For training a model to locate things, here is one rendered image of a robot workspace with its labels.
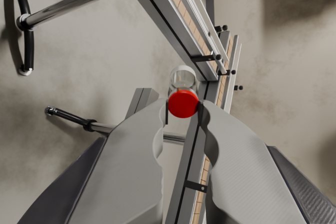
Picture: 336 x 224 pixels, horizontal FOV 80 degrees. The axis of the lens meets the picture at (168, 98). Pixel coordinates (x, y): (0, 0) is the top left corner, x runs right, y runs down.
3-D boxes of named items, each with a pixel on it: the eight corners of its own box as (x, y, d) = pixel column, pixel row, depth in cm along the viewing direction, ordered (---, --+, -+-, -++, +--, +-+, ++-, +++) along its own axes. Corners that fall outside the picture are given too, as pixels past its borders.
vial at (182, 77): (196, 65, 16) (201, 89, 13) (194, 89, 18) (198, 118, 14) (169, 64, 16) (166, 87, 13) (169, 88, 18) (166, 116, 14)
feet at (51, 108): (48, 102, 119) (60, 102, 111) (109, 130, 155) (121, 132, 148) (41, 114, 116) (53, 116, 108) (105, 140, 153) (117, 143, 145)
